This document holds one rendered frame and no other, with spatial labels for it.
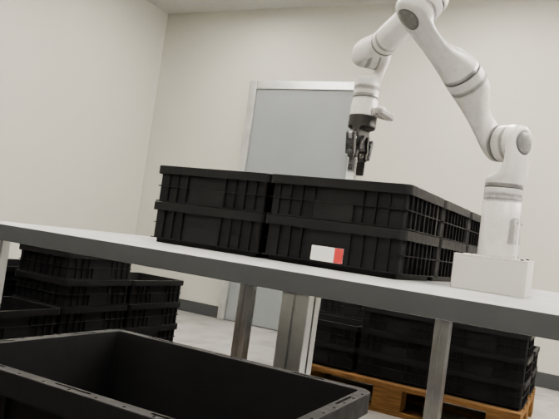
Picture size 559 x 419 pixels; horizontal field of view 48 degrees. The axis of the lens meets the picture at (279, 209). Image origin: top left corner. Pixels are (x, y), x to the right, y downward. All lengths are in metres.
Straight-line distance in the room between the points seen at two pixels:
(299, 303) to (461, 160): 3.74
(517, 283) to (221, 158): 4.38
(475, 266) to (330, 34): 4.12
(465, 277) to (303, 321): 0.48
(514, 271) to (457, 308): 0.47
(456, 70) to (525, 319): 0.65
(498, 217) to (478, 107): 0.27
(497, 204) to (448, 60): 0.37
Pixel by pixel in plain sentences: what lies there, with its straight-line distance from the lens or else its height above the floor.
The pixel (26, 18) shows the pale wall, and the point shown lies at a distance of 5.21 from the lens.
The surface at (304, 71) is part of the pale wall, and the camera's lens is 5.49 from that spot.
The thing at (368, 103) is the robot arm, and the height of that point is 1.15.
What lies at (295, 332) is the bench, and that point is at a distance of 1.26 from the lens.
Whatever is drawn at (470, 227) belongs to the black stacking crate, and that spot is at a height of 0.88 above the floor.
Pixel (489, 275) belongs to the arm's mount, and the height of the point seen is 0.74.
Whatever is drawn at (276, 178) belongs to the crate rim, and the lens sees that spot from 1.68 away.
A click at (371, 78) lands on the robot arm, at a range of 1.72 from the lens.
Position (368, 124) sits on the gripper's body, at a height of 1.09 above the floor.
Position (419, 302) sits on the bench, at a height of 0.68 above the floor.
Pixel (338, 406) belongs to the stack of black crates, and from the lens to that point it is 0.68.
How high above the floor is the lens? 0.76
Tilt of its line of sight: 3 degrees up
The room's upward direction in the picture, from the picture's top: 8 degrees clockwise
